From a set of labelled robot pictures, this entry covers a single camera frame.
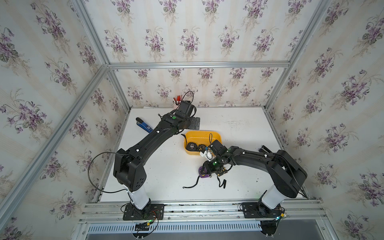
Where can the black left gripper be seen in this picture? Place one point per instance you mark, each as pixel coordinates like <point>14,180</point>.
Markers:
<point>193,126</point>

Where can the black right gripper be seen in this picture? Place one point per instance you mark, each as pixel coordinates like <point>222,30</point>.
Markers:
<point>207,169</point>

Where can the black yellow tape measure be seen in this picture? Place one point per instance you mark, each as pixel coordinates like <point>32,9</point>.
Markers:
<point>222,183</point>
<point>192,147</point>
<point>202,148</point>

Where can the purple tape measure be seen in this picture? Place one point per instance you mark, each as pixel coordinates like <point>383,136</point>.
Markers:
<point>203,173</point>

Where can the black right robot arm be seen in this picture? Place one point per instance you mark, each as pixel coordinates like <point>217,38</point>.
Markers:
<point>287,175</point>

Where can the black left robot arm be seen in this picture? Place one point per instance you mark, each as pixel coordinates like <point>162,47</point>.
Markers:
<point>129,164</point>

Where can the yellow plastic storage box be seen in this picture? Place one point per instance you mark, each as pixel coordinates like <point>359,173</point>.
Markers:
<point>201,138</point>

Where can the red pens in cup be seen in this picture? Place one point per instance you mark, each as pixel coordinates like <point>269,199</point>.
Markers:
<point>177,100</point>

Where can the blue black utility knife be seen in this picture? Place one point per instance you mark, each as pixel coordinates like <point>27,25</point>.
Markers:
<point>143,125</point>

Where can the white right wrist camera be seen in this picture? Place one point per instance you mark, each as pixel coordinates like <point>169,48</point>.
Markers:
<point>207,154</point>

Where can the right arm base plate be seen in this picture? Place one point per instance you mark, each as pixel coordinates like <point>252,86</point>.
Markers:
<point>257,210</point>

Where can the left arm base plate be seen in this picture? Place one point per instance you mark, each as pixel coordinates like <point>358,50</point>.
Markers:
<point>149,212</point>

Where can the aluminium front rail frame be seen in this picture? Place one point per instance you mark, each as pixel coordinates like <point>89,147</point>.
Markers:
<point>194,217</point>

